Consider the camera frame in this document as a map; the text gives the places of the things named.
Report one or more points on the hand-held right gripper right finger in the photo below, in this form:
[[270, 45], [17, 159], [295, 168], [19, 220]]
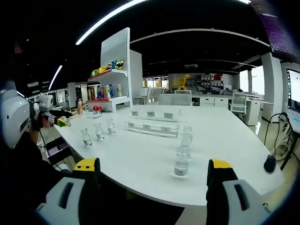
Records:
[[246, 201]]

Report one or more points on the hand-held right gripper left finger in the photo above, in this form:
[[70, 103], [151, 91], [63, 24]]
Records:
[[61, 199]]

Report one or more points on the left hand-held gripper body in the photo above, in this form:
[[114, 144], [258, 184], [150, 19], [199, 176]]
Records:
[[45, 100]]

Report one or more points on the clear acrylic reagent rack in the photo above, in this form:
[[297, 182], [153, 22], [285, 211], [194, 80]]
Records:
[[152, 130]]

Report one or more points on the orange drink bottle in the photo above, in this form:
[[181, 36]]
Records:
[[80, 106]]

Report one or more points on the person's left hand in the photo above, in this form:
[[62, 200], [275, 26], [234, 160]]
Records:
[[38, 122]]

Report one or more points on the short ceiling light strip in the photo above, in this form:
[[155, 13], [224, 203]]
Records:
[[55, 77]]

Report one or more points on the dark low cabinet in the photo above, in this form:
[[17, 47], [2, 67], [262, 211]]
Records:
[[58, 150]]

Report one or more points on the small clear tray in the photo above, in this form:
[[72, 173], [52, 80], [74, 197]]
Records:
[[93, 114]]

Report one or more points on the white chest-worn device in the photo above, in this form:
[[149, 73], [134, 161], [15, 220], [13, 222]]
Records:
[[14, 117]]

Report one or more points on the red round object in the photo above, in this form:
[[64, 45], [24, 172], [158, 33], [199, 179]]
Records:
[[97, 108]]

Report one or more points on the black computer mouse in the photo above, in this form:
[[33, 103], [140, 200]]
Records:
[[270, 164]]

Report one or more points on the row of drink bottles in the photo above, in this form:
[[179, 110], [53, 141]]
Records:
[[107, 92]]

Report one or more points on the row of colourful snack packets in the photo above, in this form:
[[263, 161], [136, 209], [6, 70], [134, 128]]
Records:
[[105, 68]]

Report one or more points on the white plastic chair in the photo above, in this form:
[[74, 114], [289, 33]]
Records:
[[283, 140]]

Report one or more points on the white display shelf unit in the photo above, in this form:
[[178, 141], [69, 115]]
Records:
[[114, 47]]

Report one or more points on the white mesh office chair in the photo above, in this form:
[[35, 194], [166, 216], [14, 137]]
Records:
[[238, 102]]

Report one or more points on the long ceiling light strip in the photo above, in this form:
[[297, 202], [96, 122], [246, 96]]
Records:
[[105, 20]]

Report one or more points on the row of white office desks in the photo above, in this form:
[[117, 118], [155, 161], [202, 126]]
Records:
[[218, 102]]

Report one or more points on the small clear glass item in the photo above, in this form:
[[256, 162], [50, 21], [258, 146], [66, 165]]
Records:
[[180, 112]]

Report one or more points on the wide white chair back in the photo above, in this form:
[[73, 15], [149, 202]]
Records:
[[174, 99]]

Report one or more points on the lit computer monitor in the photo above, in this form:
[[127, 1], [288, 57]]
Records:
[[294, 93]]

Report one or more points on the yellow robot figure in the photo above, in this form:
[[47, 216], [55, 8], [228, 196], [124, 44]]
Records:
[[182, 82]]

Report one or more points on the ceiling air vent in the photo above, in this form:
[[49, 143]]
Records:
[[191, 65]]

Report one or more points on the large dark text screen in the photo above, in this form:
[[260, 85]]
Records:
[[279, 28]]

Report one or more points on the wall shelf with products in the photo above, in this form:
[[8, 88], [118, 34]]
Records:
[[208, 79]]

